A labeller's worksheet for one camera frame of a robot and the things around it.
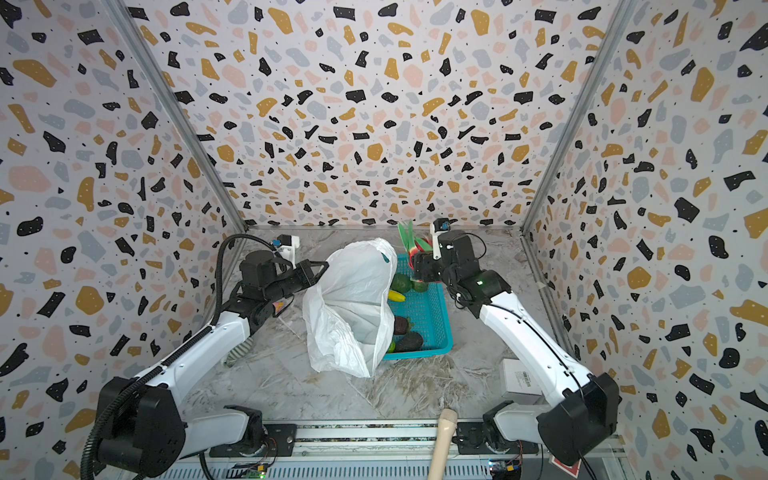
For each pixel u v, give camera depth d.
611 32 0.75
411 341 0.86
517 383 0.80
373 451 0.73
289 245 0.73
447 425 0.74
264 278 0.63
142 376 0.42
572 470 0.69
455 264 0.56
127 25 0.70
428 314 0.97
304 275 0.71
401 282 0.98
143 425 0.40
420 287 1.00
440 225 0.67
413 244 0.76
